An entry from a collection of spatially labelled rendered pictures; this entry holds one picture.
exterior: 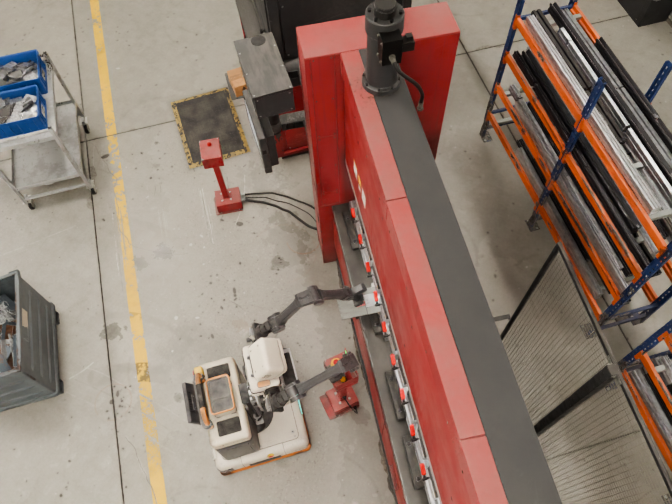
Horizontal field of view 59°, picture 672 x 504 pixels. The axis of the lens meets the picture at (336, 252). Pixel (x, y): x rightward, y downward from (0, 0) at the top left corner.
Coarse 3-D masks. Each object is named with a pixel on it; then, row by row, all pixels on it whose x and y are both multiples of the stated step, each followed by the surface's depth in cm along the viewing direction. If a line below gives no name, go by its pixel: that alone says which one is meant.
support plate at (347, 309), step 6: (372, 288) 385; (366, 294) 383; (342, 300) 382; (342, 306) 380; (348, 306) 380; (354, 306) 379; (360, 306) 379; (372, 306) 379; (378, 306) 379; (342, 312) 378; (348, 312) 378; (354, 312) 377; (360, 312) 377; (366, 312) 377; (372, 312) 377; (342, 318) 376; (348, 318) 376
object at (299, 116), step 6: (288, 114) 431; (294, 114) 431; (300, 114) 431; (282, 120) 429; (288, 120) 428; (294, 120) 428; (300, 120) 428; (282, 126) 429; (288, 126) 434; (294, 126) 434; (300, 126) 433; (306, 132) 431
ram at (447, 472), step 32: (352, 128) 329; (352, 160) 355; (384, 224) 288; (384, 256) 308; (384, 288) 331; (416, 352) 272; (416, 384) 289; (416, 416) 309; (448, 448) 244; (448, 480) 257
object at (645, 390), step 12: (660, 360) 417; (636, 372) 414; (660, 372) 415; (636, 384) 412; (648, 384) 407; (648, 396) 403; (660, 396) 404; (648, 408) 405; (660, 408) 399; (660, 420) 395; (660, 432) 399
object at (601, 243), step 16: (528, 112) 486; (528, 128) 479; (544, 128) 476; (544, 144) 465; (544, 160) 467; (560, 176) 450; (576, 192) 447; (576, 208) 439; (592, 208) 440; (592, 224) 429; (592, 240) 429; (608, 240) 426; (624, 240) 430; (608, 256) 417; (608, 272) 419; (624, 272) 417; (656, 272) 414; (624, 288) 405
